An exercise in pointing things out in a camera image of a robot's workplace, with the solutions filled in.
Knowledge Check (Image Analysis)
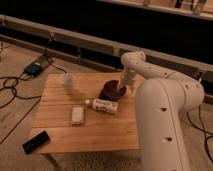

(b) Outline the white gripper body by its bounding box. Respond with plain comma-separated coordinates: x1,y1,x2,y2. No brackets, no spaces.
117,68,136,90

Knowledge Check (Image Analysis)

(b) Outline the dark brown ceramic bowl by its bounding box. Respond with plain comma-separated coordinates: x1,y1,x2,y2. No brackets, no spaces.
99,80,126,101

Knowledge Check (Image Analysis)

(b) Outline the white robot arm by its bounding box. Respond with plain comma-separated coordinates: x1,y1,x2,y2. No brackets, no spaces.
119,51,204,171

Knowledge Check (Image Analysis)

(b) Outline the white lying bottle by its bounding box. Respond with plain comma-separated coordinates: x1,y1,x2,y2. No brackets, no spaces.
85,99,118,114

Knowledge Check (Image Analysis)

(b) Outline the clear plastic cup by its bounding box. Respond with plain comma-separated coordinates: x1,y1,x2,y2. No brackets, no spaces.
59,73,75,94

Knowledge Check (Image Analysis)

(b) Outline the dark power adapter box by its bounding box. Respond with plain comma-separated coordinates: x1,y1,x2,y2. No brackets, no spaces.
24,63,42,76

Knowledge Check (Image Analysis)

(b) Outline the black remote control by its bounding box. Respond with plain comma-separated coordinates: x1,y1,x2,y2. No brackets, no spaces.
23,131,50,154

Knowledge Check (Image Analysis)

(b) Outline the black cable at right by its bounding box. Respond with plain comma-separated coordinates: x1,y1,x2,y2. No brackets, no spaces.
186,104,213,163

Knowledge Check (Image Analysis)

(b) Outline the black floor cable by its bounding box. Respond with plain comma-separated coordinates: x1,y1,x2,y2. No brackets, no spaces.
0,71,43,145

